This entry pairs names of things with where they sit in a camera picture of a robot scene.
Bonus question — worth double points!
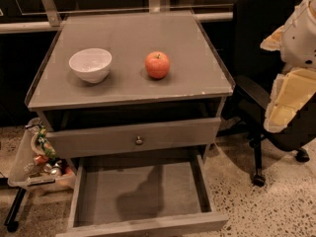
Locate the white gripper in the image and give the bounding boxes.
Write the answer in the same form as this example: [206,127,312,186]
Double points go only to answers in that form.
[260,0,316,133]

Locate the red apple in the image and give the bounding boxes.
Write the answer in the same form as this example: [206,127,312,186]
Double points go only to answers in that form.
[145,51,170,79]

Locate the grey drawer cabinet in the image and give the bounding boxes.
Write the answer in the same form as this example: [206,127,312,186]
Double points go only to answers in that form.
[25,11,236,237]

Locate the round metal drawer knob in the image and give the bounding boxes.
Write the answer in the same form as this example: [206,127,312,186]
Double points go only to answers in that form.
[135,136,143,145]

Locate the closed grey top drawer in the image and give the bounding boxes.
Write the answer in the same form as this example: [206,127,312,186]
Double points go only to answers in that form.
[47,118,221,159]

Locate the open grey middle drawer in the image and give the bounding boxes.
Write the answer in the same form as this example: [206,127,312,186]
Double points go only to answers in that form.
[56,152,228,237]

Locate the black office chair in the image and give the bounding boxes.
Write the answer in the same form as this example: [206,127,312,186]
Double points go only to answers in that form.
[222,0,316,187]

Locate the white ceramic bowl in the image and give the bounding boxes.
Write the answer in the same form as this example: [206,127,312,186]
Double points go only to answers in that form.
[68,48,113,84]

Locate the clear plastic snack bin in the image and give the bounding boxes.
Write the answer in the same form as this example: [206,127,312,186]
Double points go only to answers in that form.
[8,118,76,194]

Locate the black cart leg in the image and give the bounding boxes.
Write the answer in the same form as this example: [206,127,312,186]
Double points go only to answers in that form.
[4,188,26,232]

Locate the metal rail with brackets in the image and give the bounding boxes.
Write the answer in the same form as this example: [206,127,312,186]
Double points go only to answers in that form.
[0,0,234,35]

